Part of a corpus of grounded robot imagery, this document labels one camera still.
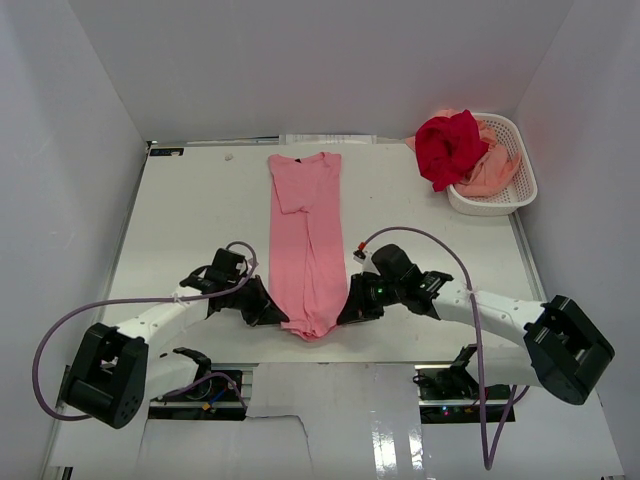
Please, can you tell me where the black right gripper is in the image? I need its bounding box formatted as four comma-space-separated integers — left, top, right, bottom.
337, 273, 404, 325

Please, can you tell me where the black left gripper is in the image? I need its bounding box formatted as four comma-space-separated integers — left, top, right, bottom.
226, 275, 288, 327

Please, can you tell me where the pink t-shirt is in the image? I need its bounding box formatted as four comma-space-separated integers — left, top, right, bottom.
268, 152, 348, 341

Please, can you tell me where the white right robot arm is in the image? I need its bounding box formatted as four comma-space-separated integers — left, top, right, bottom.
337, 244, 615, 405

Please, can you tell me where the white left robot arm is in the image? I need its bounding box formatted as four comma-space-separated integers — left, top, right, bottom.
61, 246, 288, 429

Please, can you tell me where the white cardboard front cover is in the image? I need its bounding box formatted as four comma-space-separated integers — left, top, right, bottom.
49, 363, 623, 479

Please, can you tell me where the white paper label sheet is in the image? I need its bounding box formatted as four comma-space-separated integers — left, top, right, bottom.
279, 134, 377, 145

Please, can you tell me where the red t-shirt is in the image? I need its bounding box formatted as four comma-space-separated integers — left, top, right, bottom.
414, 110, 489, 192

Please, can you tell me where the peach orange t-shirt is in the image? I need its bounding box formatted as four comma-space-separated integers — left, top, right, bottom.
405, 109, 521, 198

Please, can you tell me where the white plastic laundry basket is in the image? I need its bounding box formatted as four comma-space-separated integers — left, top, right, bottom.
446, 113, 538, 217

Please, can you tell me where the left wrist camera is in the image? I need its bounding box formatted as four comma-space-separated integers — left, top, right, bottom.
236, 258, 250, 277

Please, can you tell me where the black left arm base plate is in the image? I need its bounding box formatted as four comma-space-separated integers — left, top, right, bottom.
151, 368, 245, 408

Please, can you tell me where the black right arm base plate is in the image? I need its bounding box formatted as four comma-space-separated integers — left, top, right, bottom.
412, 344, 480, 406

